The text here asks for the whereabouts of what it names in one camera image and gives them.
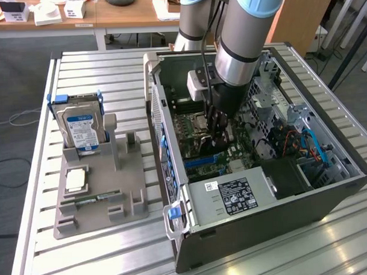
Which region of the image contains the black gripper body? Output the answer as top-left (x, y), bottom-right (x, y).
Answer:
top-left (210, 80), bottom-right (253, 119)

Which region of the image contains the black Nvidia graphics card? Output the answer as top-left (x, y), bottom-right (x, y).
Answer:
top-left (196, 131), bottom-right (237, 157)

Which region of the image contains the metal CPU socket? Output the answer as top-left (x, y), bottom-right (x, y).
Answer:
top-left (190, 112), bottom-right (211, 135)

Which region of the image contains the green Dell motherboard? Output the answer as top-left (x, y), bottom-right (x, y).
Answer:
top-left (169, 92), bottom-right (261, 186)

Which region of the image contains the silver metal drive cage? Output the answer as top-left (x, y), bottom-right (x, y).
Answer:
top-left (246, 54), bottom-right (360, 192)

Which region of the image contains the blue expansion slot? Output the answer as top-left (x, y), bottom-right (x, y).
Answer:
top-left (184, 154), bottom-right (220, 169)

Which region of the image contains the grey power supply unit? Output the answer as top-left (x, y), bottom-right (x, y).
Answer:
top-left (184, 166), bottom-right (280, 227)

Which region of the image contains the blue case latch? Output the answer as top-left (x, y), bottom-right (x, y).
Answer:
top-left (167, 205), bottom-right (181, 220)

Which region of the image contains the white paper stack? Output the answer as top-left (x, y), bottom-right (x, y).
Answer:
top-left (152, 0), bottom-right (181, 23)

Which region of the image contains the wooden cabinet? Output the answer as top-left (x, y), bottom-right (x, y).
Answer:
top-left (265, 0), bottom-right (340, 58)

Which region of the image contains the black open PC case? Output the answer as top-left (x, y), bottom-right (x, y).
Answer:
top-left (142, 40), bottom-right (367, 275)

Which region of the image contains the grey parts rack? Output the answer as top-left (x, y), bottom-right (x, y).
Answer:
top-left (49, 111), bottom-right (151, 241)

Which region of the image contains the hard disk with blue label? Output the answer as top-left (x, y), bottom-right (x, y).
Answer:
top-left (53, 103), bottom-right (105, 153)

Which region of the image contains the long wooden desk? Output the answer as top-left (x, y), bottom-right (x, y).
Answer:
top-left (0, 0), bottom-right (264, 54)

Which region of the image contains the silver CPU chip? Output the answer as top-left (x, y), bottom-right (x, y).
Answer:
top-left (64, 169), bottom-right (87, 192)

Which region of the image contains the blue disk caddy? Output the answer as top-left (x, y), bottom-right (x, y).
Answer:
top-left (45, 90), bottom-right (107, 121)

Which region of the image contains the small white printed box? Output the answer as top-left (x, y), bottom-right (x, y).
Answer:
top-left (63, 0), bottom-right (87, 20)

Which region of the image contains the white box with round item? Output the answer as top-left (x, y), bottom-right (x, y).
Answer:
top-left (33, 1), bottom-right (62, 27)

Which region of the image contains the white box with black top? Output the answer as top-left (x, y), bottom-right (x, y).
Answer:
top-left (0, 1), bottom-right (30, 23)

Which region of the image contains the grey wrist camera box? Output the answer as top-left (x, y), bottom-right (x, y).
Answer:
top-left (186, 69), bottom-right (213, 102)

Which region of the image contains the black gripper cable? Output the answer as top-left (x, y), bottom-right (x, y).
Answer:
top-left (198, 0), bottom-right (228, 113)

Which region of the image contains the red yellow black wire bundle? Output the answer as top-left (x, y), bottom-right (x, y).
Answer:
top-left (270, 123), bottom-right (321, 162)

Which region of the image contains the blue SATA wire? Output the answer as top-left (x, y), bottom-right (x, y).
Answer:
top-left (302, 127), bottom-right (333, 170)

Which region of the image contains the white floor cable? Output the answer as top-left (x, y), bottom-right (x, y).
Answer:
top-left (0, 107), bottom-right (44, 127)

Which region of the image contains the black floor cable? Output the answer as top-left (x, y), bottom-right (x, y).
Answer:
top-left (0, 157), bottom-right (31, 169)

